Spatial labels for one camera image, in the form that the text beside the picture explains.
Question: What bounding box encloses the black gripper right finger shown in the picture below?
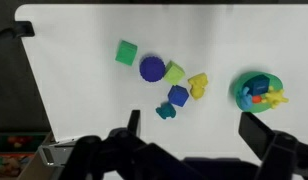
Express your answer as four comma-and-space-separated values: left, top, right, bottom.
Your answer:
238, 112, 275, 160

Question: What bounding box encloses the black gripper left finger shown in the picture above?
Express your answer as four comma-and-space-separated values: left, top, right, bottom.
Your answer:
127, 110, 141, 136

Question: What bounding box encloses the teal animal toy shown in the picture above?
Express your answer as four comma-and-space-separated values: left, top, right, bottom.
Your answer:
155, 102, 176, 119

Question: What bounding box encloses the orange toy in bowl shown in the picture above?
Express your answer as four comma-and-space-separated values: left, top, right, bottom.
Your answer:
252, 95, 262, 104

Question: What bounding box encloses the light blue toy in bowl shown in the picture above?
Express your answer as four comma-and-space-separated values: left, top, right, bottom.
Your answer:
238, 87, 253, 111

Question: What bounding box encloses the yellow spiky toy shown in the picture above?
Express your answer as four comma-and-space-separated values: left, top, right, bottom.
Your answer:
261, 86, 289, 109

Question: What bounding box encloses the green bowl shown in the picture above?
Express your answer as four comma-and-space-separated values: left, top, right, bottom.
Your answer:
232, 71, 284, 113

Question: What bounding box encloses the dark blue block in bowl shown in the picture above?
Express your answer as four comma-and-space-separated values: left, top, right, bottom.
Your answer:
247, 75, 269, 96

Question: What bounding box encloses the blue cube toy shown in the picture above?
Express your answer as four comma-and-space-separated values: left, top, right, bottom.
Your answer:
168, 85, 189, 107

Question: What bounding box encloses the purple round gear toy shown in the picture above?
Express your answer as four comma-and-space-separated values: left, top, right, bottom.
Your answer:
139, 56, 165, 82

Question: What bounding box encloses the lime green cube toy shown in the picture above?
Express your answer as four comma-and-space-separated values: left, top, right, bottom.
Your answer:
164, 61, 185, 85

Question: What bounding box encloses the dark green cube toy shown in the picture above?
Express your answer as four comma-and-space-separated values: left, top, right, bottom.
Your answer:
115, 40, 138, 66

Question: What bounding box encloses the yellow animal toy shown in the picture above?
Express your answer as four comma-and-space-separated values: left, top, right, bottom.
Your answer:
188, 73, 208, 100

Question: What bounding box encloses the cardboard box of toys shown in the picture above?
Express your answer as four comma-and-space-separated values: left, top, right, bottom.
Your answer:
0, 132, 54, 180

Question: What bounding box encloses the black clamp bracket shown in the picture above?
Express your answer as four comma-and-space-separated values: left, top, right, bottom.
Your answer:
0, 21, 35, 40

